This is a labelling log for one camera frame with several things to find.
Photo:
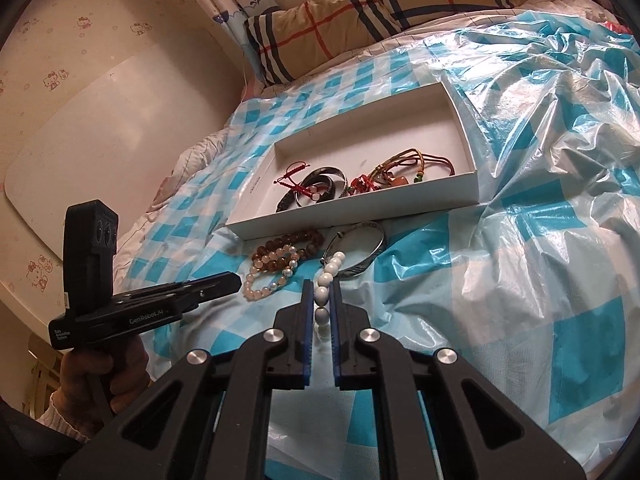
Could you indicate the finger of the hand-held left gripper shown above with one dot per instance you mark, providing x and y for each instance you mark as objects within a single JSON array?
[
  {"x": 220, "y": 295},
  {"x": 190, "y": 285}
]

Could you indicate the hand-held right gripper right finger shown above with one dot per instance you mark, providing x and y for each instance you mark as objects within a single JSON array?
[{"x": 336, "y": 350}]

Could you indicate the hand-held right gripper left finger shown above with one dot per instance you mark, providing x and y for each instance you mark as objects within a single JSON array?
[{"x": 309, "y": 340}]

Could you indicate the silver bangle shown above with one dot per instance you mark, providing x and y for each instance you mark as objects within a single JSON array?
[{"x": 370, "y": 256}]

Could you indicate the thin black bangle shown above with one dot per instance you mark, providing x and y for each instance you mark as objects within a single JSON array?
[{"x": 287, "y": 201}]

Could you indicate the white cardboard box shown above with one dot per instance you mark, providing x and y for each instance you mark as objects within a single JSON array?
[{"x": 375, "y": 125}]

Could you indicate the person's left forearm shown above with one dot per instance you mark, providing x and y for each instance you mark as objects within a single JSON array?
[{"x": 65, "y": 415}]

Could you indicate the person's left hand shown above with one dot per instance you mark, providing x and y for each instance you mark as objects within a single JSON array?
[{"x": 127, "y": 370}]

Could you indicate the light wooden rack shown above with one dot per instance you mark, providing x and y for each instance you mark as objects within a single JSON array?
[{"x": 42, "y": 370}]

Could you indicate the white rounded board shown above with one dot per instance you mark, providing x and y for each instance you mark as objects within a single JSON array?
[{"x": 115, "y": 125}]

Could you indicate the blue checkered plastic sheet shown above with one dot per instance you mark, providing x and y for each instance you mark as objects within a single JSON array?
[{"x": 500, "y": 210}]

